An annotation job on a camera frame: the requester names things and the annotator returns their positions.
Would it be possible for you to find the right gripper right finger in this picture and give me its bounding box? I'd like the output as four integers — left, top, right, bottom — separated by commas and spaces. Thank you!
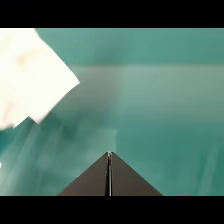
109, 151, 163, 197

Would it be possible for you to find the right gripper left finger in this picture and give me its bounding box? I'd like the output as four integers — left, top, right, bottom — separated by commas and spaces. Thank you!
58, 151, 110, 197

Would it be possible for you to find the white garment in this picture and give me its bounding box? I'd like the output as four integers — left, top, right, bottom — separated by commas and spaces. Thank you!
0, 27, 81, 131

